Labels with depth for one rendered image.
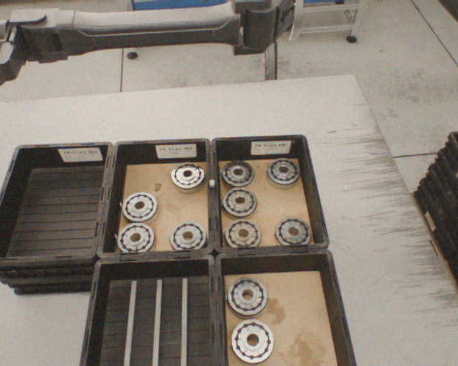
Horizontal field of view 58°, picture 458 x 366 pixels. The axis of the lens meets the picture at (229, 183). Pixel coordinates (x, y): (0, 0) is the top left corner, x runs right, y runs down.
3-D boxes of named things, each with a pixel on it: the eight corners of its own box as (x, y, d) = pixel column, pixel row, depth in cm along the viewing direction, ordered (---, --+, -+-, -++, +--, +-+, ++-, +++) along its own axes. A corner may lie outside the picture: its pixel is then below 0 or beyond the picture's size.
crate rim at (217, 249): (211, 142, 130) (210, 137, 128) (304, 139, 131) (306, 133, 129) (214, 257, 106) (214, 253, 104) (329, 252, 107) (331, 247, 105)
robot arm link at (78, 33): (264, 38, 81) (269, -16, 72) (269, 56, 77) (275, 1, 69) (40, 52, 78) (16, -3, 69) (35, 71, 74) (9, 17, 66)
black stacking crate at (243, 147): (212, 162, 138) (211, 139, 129) (300, 158, 139) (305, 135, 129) (216, 271, 114) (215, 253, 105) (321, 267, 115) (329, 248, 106)
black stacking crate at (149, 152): (122, 165, 137) (115, 142, 128) (211, 162, 138) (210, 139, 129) (107, 277, 113) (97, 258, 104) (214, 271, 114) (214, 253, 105)
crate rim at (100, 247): (115, 146, 129) (113, 141, 127) (211, 142, 130) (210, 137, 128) (97, 262, 106) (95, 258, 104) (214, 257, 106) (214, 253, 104)
